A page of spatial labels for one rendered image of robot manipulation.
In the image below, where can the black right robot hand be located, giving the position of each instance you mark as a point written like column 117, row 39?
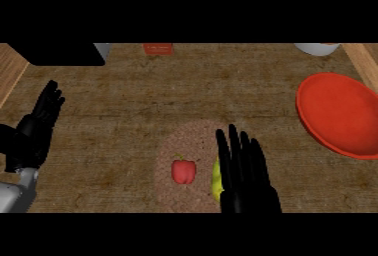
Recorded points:
column 244, row 173

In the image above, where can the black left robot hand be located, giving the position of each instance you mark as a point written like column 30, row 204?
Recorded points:
column 33, row 133

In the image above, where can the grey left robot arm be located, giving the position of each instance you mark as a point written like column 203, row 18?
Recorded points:
column 15, row 191

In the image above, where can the brown woven oval placemat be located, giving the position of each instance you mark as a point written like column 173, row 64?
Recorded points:
column 190, row 156

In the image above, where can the red bell pepper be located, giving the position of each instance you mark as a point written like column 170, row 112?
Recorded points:
column 184, row 170

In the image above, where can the red bowl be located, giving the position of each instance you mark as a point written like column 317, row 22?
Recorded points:
column 340, row 113

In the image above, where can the yellow banana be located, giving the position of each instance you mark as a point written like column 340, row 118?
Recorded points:
column 216, row 181

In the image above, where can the black appliance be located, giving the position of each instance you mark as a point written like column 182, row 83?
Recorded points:
column 61, row 53

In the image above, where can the red box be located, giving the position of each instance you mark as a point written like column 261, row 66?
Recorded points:
column 159, row 48

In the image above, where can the white round container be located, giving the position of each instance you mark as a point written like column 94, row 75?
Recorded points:
column 318, row 48

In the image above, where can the pale wooden board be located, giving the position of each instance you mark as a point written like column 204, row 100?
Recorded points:
column 364, row 63

